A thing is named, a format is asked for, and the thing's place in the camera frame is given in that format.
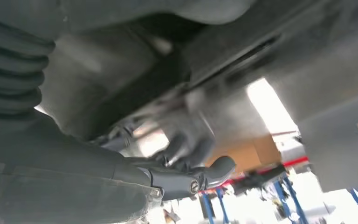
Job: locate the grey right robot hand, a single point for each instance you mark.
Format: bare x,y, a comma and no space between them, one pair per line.
58,179

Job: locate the cardboard box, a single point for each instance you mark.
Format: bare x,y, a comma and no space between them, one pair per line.
244,154

